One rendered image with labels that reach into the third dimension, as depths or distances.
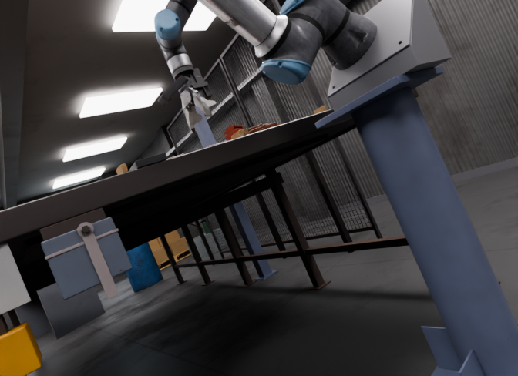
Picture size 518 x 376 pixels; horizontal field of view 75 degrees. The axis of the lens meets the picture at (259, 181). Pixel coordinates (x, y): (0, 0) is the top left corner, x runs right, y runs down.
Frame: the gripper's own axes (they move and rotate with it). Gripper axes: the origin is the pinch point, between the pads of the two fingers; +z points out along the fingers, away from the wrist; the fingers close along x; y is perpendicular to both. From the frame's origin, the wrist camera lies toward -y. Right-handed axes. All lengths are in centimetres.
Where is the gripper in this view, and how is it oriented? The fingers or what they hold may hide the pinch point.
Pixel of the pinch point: (200, 126)
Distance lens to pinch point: 116.2
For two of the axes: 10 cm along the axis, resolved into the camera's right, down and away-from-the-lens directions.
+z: 4.0, 9.2, -0.2
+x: -5.1, 2.5, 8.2
